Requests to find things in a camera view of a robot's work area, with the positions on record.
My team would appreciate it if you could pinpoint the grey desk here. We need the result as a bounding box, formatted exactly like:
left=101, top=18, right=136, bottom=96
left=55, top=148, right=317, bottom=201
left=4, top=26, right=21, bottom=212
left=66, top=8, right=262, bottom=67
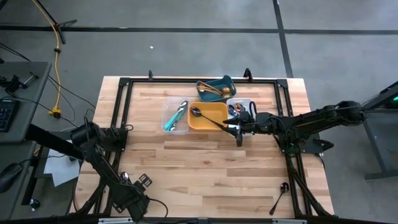
left=0, top=141, right=38, bottom=220

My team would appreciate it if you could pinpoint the clear plastic bin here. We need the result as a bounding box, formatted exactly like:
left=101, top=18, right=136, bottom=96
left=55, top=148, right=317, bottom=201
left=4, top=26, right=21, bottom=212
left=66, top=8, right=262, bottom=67
left=160, top=96, right=191, bottom=135

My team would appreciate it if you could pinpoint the silver bracket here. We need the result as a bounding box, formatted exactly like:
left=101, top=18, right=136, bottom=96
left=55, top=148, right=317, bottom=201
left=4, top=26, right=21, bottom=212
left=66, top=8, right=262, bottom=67
left=272, top=218, right=308, bottom=224
left=98, top=217, right=134, bottom=224

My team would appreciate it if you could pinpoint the black keyboard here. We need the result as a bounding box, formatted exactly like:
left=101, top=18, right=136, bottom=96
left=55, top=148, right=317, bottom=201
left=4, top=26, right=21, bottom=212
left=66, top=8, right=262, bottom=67
left=0, top=98, right=20, bottom=133

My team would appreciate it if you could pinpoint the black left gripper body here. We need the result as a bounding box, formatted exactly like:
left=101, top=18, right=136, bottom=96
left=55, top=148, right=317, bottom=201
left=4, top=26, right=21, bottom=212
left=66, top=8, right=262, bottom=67
left=119, top=182, right=152, bottom=222

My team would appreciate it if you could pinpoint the black flat beam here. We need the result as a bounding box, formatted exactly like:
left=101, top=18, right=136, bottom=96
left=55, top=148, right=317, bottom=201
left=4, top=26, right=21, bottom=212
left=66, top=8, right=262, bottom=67
left=25, top=123, right=85, bottom=161

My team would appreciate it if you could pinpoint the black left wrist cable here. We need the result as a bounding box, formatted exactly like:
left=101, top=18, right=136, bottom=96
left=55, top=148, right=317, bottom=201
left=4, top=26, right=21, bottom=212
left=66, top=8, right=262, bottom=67
left=145, top=197, right=169, bottom=218

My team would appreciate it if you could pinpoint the grey side table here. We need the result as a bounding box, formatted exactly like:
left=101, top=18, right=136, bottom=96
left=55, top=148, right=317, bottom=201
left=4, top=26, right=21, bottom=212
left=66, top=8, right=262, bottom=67
left=0, top=60, right=53, bottom=144

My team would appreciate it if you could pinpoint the black computer mouse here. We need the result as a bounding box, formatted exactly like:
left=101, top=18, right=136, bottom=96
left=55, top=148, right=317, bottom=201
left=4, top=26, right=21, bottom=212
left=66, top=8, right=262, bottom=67
left=0, top=162, right=23, bottom=194

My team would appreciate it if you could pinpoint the yellow power cable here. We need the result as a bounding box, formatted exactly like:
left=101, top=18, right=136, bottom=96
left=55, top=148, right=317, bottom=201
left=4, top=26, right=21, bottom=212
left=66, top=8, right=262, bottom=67
left=30, top=0, right=62, bottom=118

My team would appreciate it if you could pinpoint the black tripod stand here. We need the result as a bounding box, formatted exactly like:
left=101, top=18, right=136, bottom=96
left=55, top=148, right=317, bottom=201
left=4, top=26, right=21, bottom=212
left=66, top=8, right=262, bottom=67
left=30, top=0, right=78, bottom=45

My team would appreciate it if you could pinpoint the yellow plastic bin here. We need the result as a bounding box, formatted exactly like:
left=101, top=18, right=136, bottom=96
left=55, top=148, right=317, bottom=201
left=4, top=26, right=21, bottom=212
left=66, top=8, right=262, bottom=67
left=187, top=101, right=229, bottom=131

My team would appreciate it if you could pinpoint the teal plastic bin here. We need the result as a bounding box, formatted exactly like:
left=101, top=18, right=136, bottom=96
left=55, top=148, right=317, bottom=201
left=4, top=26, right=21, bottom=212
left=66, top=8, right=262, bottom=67
left=195, top=74, right=237, bottom=103

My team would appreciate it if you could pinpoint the white plastic bin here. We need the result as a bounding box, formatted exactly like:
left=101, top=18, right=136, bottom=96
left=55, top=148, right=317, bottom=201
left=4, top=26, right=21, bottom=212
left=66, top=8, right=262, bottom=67
left=226, top=98, right=257, bottom=138

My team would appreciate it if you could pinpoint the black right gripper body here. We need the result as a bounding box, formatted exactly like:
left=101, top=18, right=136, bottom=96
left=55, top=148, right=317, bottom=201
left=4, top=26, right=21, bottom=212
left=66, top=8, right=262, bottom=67
left=234, top=105, right=276, bottom=148

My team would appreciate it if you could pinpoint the black hand tool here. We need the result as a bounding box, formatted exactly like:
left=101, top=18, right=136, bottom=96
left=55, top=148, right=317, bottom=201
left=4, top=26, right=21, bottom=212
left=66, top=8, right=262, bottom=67
left=0, top=72, right=40, bottom=95

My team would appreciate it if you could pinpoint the grey equipment stand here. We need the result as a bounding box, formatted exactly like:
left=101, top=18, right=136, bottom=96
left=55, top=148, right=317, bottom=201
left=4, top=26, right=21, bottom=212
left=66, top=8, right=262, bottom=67
left=341, top=80, right=398, bottom=181

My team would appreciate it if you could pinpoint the white paper sheet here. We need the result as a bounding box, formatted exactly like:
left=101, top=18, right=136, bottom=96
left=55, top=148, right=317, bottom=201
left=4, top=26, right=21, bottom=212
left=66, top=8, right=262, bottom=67
left=43, top=139, right=82, bottom=187

